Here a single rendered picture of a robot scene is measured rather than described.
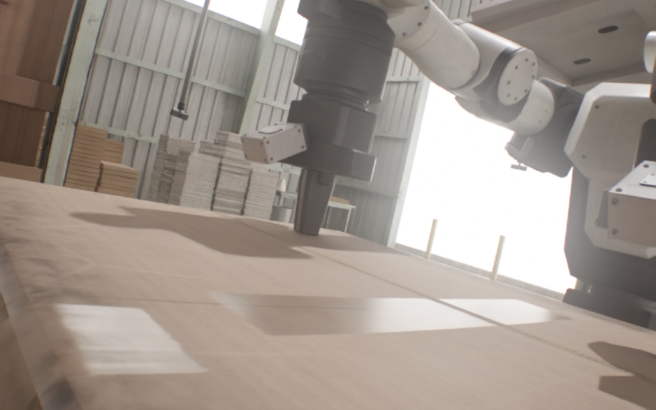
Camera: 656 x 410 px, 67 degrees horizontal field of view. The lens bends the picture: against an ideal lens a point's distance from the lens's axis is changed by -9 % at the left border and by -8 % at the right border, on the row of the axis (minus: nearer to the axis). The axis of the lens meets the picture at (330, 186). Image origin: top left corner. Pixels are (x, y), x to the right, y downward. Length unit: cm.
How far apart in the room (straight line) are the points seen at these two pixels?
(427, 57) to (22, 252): 50
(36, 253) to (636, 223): 25
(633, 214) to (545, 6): 133
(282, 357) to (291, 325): 4
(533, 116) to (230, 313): 70
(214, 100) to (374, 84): 949
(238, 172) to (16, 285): 530
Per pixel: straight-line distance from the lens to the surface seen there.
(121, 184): 483
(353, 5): 51
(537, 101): 84
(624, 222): 26
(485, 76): 70
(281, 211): 914
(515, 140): 97
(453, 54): 64
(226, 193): 545
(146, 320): 17
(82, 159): 471
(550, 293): 1025
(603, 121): 82
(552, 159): 94
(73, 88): 126
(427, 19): 59
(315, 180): 51
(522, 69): 71
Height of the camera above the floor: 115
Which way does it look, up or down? level
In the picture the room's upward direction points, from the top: 13 degrees clockwise
